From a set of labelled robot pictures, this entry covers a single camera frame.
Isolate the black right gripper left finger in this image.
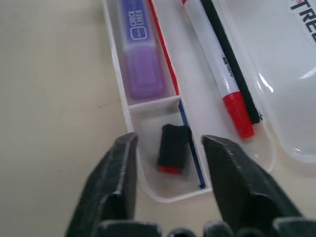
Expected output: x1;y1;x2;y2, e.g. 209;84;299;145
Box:
64;132;138;237

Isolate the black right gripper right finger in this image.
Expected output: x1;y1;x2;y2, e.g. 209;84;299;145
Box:
201;134;311;237

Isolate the white marker with red cap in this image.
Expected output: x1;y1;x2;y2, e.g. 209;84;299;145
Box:
180;0;255;141

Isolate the white plastic pencil case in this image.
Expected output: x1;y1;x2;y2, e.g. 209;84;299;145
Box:
101;0;316;204

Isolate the black pencil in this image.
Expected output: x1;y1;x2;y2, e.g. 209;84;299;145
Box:
199;0;263;125

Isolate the blue strip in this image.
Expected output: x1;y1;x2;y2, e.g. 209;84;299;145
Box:
177;99;206;190

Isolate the small black and red eraser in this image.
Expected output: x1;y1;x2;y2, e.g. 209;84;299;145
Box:
157;123;191;175

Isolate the purple check liner highlighter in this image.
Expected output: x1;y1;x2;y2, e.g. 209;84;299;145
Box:
117;0;167;100

